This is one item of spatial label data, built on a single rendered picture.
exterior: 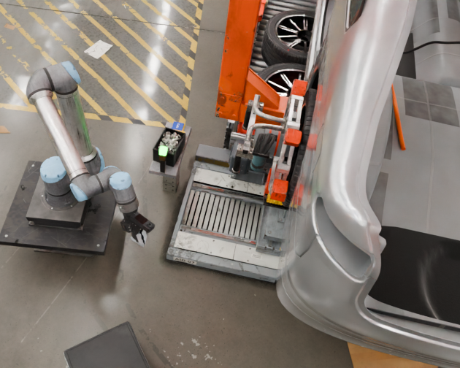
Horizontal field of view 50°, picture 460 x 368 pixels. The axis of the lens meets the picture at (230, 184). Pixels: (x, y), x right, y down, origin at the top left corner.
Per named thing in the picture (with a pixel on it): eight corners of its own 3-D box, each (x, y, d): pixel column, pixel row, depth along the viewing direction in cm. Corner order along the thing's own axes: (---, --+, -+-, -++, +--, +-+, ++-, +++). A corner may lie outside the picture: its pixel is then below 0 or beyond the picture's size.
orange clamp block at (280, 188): (286, 188, 261) (284, 202, 255) (271, 185, 261) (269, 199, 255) (288, 180, 255) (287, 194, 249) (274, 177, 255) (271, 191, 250)
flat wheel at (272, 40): (252, 33, 428) (256, 9, 409) (323, 31, 442) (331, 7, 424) (272, 85, 390) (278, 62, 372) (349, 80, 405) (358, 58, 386)
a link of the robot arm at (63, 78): (70, 170, 291) (37, 61, 236) (98, 160, 298) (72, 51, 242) (79, 187, 283) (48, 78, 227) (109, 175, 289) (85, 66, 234)
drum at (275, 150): (287, 164, 276) (292, 147, 264) (249, 156, 276) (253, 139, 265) (289, 145, 284) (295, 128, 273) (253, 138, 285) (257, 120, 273)
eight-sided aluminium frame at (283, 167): (275, 213, 279) (296, 150, 236) (263, 211, 279) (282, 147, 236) (286, 144, 312) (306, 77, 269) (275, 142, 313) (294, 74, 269)
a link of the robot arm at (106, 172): (93, 170, 229) (101, 179, 219) (116, 161, 233) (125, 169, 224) (98, 188, 233) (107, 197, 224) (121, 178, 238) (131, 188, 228)
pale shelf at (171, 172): (175, 179, 306) (175, 176, 303) (148, 173, 306) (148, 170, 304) (191, 129, 332) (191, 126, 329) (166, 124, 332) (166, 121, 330)
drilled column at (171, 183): (176, 193, 351) (177, 154, 318) (162, 190, 351) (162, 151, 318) (179, 182, 357) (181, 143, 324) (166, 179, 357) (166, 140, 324)
